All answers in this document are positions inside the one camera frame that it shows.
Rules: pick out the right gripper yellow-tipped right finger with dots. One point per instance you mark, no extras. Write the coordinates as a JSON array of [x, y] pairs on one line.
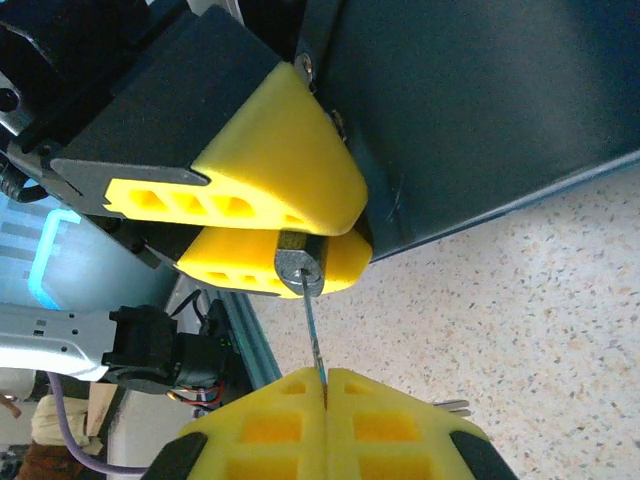
[[390, 430]]

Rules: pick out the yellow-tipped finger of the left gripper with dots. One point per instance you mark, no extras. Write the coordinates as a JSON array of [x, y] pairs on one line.
[[260, 160], [235, 255]]

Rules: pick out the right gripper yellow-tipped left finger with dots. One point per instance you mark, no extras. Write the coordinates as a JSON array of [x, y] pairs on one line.
[[270, 430]]

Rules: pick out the starry night print box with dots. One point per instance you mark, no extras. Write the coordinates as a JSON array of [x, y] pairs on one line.
[[475, 100]]

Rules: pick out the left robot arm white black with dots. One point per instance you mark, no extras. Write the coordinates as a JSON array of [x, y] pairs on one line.
[[50, 335]]

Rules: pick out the aluminium mounting rail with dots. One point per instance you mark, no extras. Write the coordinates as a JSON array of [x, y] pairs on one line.
[[250, 340]]

